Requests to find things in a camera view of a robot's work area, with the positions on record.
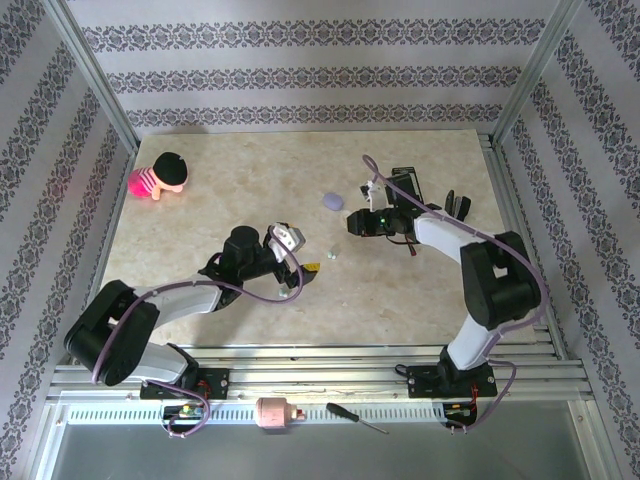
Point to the black stapler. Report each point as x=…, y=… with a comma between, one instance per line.
x=462, y=205

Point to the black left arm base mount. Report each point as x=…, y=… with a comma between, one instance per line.
x=215, y=382

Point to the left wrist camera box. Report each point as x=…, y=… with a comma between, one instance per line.
x=290, y=239

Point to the purple earbud charging case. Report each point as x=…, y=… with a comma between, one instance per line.
x=333, y=201

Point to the aluminium frame post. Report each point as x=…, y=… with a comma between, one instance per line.
x=535, y=75
x=95, y=75

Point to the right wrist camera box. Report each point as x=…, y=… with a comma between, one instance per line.
x=402, y=190

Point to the small clear glass bead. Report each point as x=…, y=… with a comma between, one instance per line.
x=332, y=255

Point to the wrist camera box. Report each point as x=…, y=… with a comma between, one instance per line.
x=402, y=190
x=290, y=239

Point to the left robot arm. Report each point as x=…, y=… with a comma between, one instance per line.
x=190, y=300

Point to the small circuit board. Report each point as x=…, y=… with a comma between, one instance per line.
x=185, y=412
x=460, y=411

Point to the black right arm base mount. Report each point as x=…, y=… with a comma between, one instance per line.
x=422, y=380

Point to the plush doll with black hat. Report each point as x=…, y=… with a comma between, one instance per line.
x=170, y=167

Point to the pink cylinder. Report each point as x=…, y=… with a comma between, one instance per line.
x=272, y=412

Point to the aluminium side rail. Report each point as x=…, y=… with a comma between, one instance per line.
x=520, y=240

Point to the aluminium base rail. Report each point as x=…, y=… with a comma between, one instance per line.
x=325, y=372

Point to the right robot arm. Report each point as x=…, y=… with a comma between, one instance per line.
x=500, y=285

